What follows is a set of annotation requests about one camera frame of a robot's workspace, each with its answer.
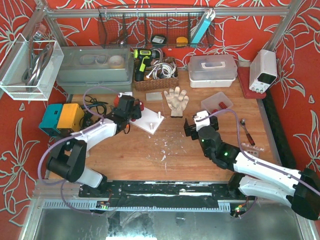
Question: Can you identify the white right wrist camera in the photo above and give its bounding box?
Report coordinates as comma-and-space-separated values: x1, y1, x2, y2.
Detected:
193, 110, 216, 132

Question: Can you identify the red handled ratchet wrench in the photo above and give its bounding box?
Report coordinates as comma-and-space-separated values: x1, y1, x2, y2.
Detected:
239, 118, 256, 146

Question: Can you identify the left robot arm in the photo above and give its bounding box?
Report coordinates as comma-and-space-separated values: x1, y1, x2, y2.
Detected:
46, 95, 142, 193

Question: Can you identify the white knit work glove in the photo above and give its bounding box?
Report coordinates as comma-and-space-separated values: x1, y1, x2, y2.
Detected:
163, 86, 189, 118

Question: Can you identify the clear acrylic wall box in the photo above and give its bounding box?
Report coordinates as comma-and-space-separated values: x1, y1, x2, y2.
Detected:
0, 34, 64, 101

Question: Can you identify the white coiled cable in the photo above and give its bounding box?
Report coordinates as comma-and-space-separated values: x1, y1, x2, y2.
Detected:
157, 63, 177, 79

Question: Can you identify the black power cable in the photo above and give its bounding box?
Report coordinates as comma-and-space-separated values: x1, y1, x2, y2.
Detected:
79, 94, 113, 126

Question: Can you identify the yellow teal soldering station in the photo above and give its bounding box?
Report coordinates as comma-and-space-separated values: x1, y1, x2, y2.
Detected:
38, 103, 85, 137

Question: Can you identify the teal flat box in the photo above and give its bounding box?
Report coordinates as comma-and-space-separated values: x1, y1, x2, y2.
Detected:
190, 17, 211, 47

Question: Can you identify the black wire hanging basket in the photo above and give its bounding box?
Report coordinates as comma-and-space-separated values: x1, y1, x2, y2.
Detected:
97, 5, 216, 49

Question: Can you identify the black and green drill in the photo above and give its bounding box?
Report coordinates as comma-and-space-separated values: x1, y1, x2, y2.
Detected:
133, 48, 162, 82

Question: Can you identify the white rectangular block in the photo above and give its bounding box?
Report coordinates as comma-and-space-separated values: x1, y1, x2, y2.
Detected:
145, 92, 163, 102

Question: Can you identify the white peg base plate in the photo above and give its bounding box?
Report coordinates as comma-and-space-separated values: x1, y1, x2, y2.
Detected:
130, 107, 165, 135

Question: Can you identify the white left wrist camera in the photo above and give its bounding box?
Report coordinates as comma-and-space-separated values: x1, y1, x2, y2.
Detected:
118, 91, 133, 98

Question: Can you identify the clear lidded plastic container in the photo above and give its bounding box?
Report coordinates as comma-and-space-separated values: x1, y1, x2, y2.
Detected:
188, 54, 238, 88

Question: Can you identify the woven wicker basket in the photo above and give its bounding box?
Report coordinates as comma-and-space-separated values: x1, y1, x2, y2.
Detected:
133, 57, 179, 92

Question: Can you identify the grey plastic storage box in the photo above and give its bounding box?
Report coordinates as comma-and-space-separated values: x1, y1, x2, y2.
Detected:
56, 46, 134, 95

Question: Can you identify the yellow tape measure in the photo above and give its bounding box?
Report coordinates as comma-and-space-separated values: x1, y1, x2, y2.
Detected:
176, 36, 189, 48

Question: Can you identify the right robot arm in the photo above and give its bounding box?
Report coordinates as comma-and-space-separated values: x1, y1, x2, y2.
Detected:
183, 116, 320, 221

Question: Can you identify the small clear plastic bin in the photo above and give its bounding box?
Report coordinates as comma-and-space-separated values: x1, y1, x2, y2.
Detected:
200, 91, 234, 114

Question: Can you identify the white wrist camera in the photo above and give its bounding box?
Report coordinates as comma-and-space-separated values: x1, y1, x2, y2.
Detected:
118, 91, 133, 98
193, 110, 216, 132

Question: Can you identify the white bench power supply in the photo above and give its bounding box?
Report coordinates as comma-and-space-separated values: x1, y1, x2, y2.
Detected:
249, 49, 277, 94

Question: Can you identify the orange cube power adapter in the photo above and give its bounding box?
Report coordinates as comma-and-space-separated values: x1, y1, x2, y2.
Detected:
113, 96, 120, 107

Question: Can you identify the red mat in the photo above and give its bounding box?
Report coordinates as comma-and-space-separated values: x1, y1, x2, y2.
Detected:
237, 66, 267, 100

